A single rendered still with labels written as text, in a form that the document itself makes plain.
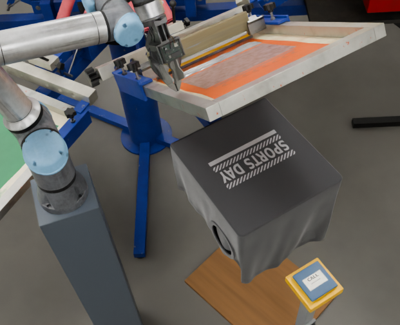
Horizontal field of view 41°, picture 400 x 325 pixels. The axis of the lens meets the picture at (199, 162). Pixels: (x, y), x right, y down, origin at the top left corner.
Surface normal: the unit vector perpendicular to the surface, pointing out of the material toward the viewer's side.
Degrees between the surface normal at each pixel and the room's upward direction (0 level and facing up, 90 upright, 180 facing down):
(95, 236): 90
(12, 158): 0
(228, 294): 0
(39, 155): 8
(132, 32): 90
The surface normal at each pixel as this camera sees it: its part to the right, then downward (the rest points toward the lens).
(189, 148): -0.05, -0.61
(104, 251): 0.34, 0.73
